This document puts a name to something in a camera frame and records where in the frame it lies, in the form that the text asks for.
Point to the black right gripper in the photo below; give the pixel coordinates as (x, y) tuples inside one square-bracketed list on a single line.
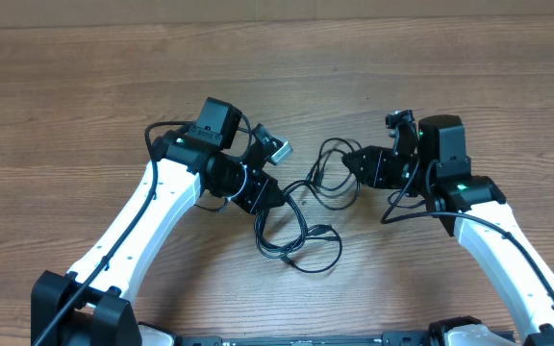
[(375, 160)]

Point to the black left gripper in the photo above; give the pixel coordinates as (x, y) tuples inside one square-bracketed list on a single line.
[(257, 201)]

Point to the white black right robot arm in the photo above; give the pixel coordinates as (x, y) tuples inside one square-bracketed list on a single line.
[(429, 159)]

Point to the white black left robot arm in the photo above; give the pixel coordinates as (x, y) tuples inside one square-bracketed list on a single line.
[(220, 153)]

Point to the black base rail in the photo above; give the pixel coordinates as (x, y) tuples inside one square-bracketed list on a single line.
[(476, 335)]

